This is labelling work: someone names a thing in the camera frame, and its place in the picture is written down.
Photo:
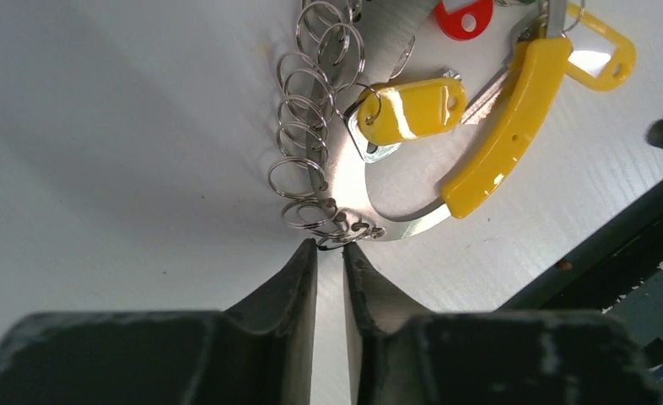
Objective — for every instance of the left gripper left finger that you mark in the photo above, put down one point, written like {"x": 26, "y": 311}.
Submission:
{"x": 258, "y": 351}

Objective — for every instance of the keyring with yellow handle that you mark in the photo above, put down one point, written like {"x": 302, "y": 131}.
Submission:
{"x": 343, "y": 47}

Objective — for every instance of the yellow key tag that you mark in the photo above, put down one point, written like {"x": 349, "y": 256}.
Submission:
{"x": 602, "y": 58}

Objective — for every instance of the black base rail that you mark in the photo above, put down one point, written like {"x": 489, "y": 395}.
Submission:
{"x": 618, "y": 271}

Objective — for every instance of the red key tag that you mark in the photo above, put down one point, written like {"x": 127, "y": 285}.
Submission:
{"x": 463, "y": 20}

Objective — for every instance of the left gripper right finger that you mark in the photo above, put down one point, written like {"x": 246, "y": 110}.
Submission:
{"x": 400, "y": 352}

